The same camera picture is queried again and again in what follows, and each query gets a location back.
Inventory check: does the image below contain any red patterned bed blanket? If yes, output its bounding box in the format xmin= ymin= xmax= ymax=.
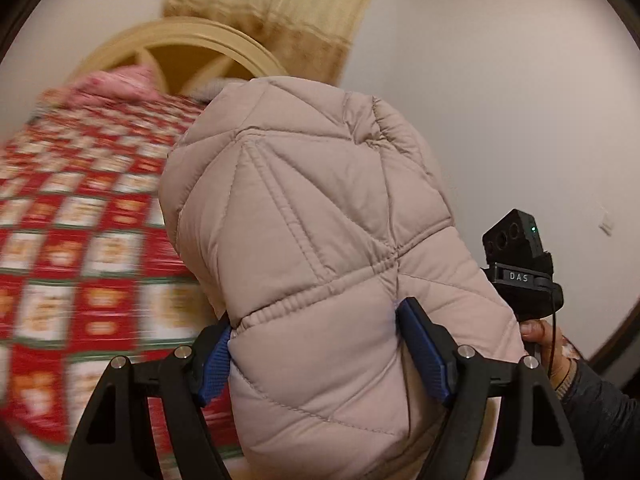
xmin=0 ymin=85 xmax=247 ymax=477

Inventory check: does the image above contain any white pillow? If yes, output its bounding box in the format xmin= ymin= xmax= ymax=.
xmin=187 ymin=79 xmax=232 ymax=104

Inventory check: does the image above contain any black cable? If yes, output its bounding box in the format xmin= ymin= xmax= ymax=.
xmin=534 ymin=280 xmax=561 ymax=382

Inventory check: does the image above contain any person's right hand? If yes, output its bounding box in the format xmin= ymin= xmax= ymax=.
xmin=519 ymin=318 xmax=577 ymax=392

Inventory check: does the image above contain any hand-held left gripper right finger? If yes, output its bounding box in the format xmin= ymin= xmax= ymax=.
xmin=395 ymin=296 xmax=587 ymax=480

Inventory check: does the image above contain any cream wooden headboard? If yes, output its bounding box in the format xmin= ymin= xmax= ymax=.
xmin=70 ymin=16 xmax=292 ymax=99

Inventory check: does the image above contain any person's right forearm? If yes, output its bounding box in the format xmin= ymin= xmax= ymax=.
xmin=554 ymin=347 xmax=640 ymax=480

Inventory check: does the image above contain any beige quilted puffer jacket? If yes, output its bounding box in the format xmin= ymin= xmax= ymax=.
xmin=159 ymin=76 xmax=527 ymax=480

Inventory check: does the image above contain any yellow curtain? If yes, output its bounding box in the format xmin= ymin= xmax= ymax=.
xmin=162 ymin=0 xmax=392 ymax=87

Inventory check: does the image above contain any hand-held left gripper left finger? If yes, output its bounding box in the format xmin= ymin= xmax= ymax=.
xmin=62 ymin=312 xmax=236 ymax=480

